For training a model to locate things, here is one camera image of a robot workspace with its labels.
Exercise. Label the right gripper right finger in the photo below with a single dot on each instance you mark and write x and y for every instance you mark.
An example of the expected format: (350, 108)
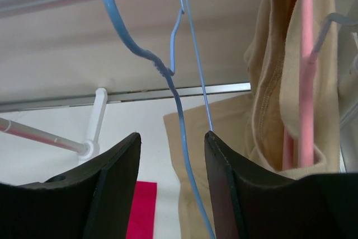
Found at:
(249, 201)

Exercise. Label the red t-shirt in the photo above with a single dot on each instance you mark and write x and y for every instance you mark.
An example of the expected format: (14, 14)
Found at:
(141, 221)

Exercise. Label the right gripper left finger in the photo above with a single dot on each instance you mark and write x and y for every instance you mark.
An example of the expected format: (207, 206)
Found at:
(92, 200)

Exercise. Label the beige tank top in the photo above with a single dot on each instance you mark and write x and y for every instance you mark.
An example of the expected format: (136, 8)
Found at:
(253, 124)

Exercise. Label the pink hanger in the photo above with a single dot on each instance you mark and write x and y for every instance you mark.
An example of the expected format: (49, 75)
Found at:
(307, 69)

